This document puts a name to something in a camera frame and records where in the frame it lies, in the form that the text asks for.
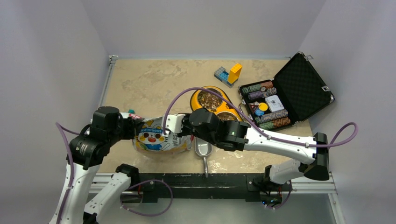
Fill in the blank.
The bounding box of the black poker chip case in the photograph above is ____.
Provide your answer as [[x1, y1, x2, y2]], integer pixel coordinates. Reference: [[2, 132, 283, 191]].
[[238, 52, 335, 131]]

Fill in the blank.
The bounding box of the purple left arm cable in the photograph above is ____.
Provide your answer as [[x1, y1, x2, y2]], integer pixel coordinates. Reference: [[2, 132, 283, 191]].
[[55, 122, 81, 224]]

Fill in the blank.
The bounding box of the yellow round chip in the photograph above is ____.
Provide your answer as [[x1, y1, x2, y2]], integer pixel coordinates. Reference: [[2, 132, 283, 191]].
[[258, 103, 268, 111]]

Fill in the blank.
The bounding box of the toy brick stack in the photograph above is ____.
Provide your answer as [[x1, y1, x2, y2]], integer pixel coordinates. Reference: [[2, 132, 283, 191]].
[[214, 63, 242, 88]]

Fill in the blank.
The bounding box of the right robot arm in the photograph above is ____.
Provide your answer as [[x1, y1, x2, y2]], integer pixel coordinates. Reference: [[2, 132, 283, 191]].
[[162, 108, 330, 195]]

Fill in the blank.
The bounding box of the pet food bag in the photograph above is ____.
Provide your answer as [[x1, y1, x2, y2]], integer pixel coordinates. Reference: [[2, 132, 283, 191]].
[[132, 117, 194, 154]]

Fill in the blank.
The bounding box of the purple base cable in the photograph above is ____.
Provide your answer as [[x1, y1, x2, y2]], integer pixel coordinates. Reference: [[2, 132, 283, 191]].
[[120, 179, 174, 217]]

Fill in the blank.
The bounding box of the silver metal food scoop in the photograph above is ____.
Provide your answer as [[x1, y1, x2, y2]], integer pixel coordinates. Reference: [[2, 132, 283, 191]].
[[195, 138, 213, 178]]

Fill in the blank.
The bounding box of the yellow double pet bowl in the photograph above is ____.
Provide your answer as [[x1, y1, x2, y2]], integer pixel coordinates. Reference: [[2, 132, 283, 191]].
[[190, 86, 243, 121]]

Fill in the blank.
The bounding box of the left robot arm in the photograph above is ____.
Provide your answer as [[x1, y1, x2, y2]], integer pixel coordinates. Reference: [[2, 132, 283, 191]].
[[50, 106, 144, 224]]

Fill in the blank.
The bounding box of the white playing card box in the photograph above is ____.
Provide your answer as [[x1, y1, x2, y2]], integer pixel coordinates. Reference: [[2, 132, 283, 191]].
[[265, 95, 284, 112]]

